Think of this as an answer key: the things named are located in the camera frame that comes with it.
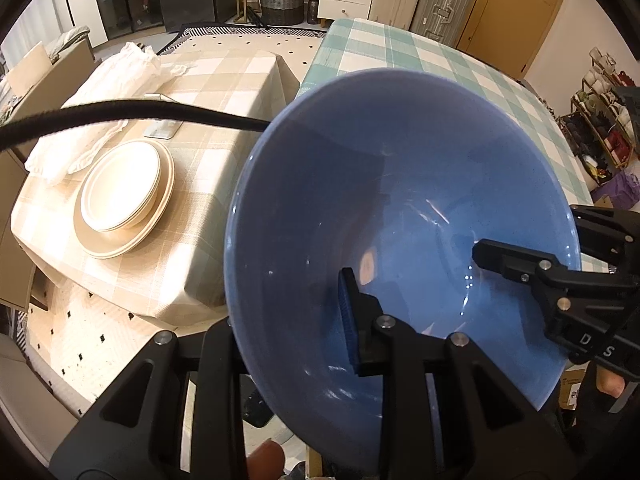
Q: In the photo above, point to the cream plate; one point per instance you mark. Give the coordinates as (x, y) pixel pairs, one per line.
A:
(100, 243)

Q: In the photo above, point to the rows of racked shoes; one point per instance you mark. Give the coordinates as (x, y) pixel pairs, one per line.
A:
(607, 125)

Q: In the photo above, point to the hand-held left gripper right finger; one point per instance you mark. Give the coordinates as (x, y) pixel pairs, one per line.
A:
(347, 320)

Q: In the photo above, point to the wooden door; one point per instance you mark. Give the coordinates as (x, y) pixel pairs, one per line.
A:
(515, 10)

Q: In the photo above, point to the blue bowl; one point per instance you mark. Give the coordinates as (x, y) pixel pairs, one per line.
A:
(375, 185)

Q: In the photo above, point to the person's left hand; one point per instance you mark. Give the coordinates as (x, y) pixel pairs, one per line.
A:
(267, 462)

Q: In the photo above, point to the glass door cabinet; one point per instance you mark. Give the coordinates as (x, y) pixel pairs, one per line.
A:
(125, 0)

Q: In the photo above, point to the dark water bottle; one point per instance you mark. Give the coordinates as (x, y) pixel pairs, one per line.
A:
(313, 10)

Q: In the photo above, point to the white bubble wrap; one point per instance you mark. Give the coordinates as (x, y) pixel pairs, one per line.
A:
(125, 75)

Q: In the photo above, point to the beige sofa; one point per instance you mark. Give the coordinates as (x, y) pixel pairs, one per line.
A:
(75, 60)

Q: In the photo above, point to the person's right hand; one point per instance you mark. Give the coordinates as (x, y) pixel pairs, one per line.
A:
(610, 382)

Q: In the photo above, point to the metal phone stand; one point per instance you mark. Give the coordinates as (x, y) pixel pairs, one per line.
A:
(162, 131)

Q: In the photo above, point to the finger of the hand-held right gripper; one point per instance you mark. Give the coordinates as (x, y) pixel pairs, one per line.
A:
(605, 235)
(505, 257)

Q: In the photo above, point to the silver suitcase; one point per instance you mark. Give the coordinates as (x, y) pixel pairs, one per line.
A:
(442, 5)

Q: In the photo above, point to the metal shoe rack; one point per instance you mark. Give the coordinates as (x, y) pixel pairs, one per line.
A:
(575, 110)

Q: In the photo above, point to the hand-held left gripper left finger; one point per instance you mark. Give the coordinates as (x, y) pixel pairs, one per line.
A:
(220, 355)

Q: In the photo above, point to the beige checked tablecloth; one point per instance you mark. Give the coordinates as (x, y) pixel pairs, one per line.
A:
(210, 160)

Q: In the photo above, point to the purple bag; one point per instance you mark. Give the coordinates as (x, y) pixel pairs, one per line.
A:
(620, 192)

